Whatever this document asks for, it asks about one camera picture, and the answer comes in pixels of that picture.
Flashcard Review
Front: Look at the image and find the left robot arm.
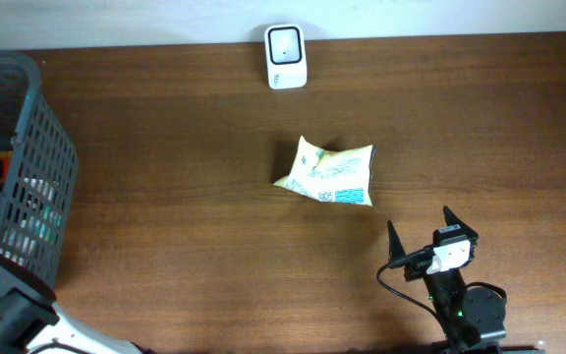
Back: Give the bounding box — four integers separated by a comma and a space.
0, 255, 146, 354

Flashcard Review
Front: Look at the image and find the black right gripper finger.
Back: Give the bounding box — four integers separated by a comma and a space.
387, 220, 406, 268
442, 206, 478, 237

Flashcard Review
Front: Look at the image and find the orange spaghetti packet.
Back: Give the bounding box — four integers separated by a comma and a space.
0, 150, 13, 165

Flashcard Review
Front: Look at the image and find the green Kleenex tissue pack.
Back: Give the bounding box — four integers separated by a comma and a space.
19, 177, 62, 246

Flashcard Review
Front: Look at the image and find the white barcode scanner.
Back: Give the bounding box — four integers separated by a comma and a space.
263, 24, 308, 90

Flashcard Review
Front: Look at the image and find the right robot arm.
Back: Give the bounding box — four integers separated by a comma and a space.
376, 206, 507, 353

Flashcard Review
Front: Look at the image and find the yellow wiper sheet pack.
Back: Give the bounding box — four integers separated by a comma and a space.
273, 136, 375, 207

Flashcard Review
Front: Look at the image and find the dark grey plastic basket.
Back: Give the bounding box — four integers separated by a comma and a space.
0, 51, 79, 285

